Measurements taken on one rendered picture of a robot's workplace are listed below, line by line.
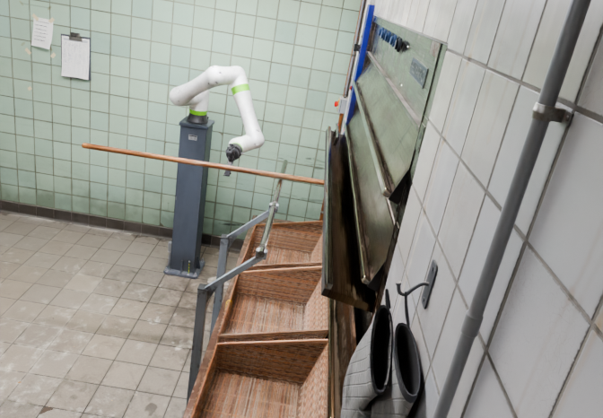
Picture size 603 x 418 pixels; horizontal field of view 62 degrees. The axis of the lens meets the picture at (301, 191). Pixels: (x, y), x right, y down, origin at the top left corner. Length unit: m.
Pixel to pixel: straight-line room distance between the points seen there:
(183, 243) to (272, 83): 1.39
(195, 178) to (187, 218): 0.32
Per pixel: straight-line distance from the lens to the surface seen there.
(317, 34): 3.90
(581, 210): 0.53
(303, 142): 4.04
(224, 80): 3.19
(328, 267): 1.47
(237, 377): 2.33
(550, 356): 0.55
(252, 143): 3.18
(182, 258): 4.00
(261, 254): 2.05
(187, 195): 3.76
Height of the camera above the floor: 2.16
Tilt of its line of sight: 21 degrees down
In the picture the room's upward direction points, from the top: 10 degrees clockwise
